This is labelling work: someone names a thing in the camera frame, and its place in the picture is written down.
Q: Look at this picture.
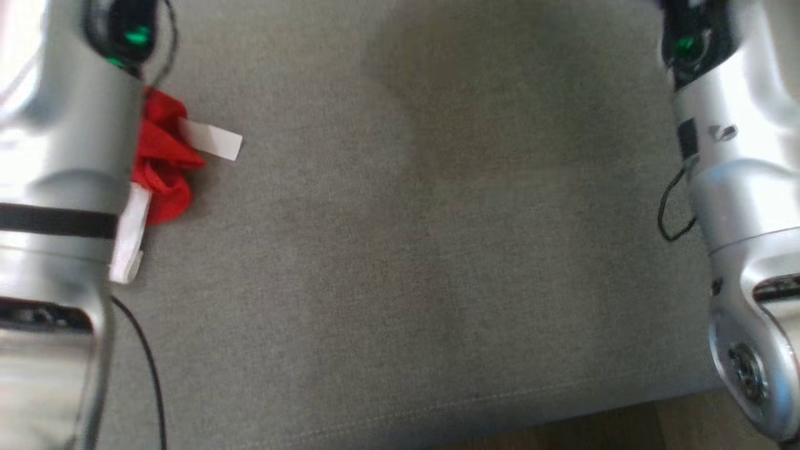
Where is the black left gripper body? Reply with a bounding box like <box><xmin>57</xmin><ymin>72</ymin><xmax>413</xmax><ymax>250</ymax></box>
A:
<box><xmin>84</xmin><ymin>0</ymin><xmax>161</xmax><ymax>77</ymax></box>

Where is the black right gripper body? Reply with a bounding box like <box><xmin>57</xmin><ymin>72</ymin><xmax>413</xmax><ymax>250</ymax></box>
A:
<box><xmin>659</xmin><ymin>0</ymin><xmax>735</xmax><ymax>88</ymax></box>

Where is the red and white jersey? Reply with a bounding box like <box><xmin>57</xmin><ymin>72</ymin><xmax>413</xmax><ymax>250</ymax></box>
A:
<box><xmin>109</xmin><ymin>87</ymin><xmax>244</xmax><ymax>286</ymax></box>

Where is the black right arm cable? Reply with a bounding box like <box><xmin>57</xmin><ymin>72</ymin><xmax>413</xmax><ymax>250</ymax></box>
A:
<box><xmin>657</xmin><ymin>164</ymin><xmax>699</xmax><ymax>243</ymax></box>

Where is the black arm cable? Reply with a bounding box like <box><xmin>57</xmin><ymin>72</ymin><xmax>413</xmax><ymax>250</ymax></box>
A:
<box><xmin>110</xmin><ymin>296</ymin><xmax>168</xmax><ymax>450</ymax></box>
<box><xmin>657</xmin><ymin>164</ymin><xmax>699</xmax><ymax>243</ymax></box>

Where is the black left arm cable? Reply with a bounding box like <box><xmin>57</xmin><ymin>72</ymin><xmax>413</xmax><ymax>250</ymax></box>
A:
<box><xmin>110</xmin><ymin>296</ymin><xmax>168</xmax><ymax>450</ymax></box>

